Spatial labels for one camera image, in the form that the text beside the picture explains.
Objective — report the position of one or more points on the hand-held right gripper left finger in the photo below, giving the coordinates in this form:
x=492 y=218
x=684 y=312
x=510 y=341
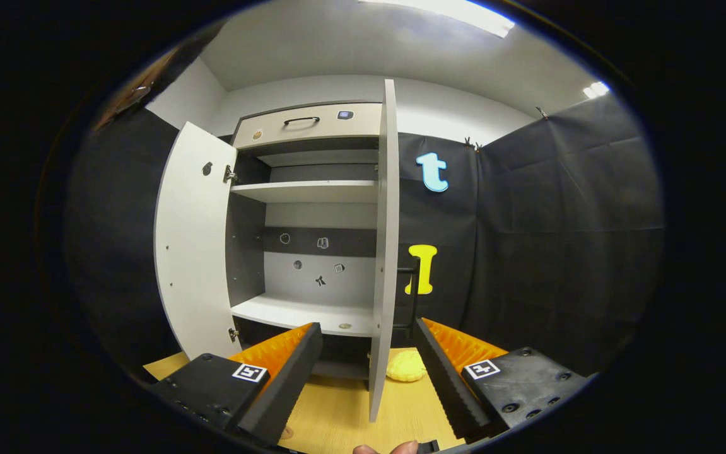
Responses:
x=284 y=384

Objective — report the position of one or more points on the yellow plush object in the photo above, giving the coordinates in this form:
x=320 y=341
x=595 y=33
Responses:
x=405 y=367

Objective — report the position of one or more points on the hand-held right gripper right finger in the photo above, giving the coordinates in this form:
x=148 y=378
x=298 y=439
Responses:
x=448 y=384

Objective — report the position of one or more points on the beige and grey cabinet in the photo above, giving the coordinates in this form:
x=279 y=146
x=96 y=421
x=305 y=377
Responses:
x=322 y=217

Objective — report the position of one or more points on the white cabinet shelf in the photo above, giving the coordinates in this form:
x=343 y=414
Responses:
x=293 y=312
x=306 y=191

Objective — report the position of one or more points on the black cloth clip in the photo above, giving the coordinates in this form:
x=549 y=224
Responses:
x=542 y=113
x=473 y=145

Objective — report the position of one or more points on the beige cabinet door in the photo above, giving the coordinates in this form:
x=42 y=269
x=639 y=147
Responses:
x=192 y=239
x=385 y=252

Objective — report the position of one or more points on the beige cabinet drawer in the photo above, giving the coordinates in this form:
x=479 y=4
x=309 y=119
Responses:
x=312 y=129

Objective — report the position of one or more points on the black backdrop cloth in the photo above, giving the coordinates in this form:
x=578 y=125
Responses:
x=558 y=239

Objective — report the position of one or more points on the small ceiling light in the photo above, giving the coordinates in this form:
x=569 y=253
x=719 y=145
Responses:
x=596 y=89

